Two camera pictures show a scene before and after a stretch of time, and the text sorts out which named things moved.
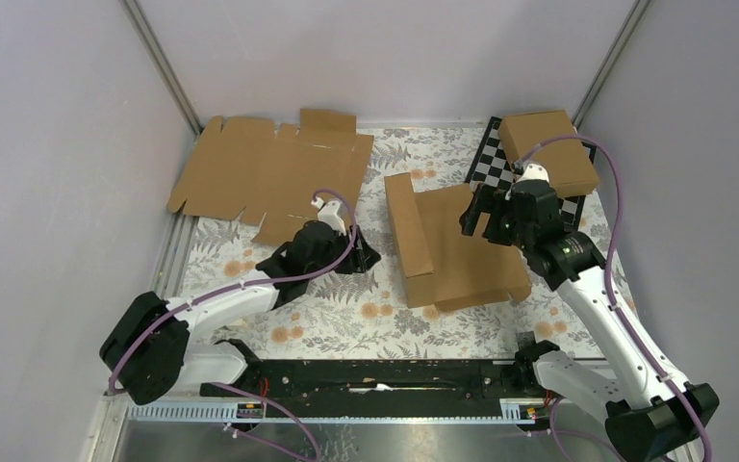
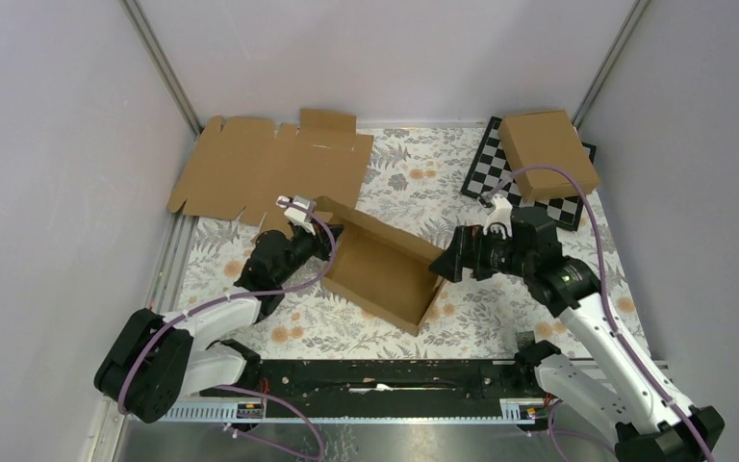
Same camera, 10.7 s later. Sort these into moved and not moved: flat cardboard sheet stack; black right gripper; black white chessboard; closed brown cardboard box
Moved: black right gripper
Not moved: flat cardboard sheet stack; black white chessboard; closed brown cardboard box
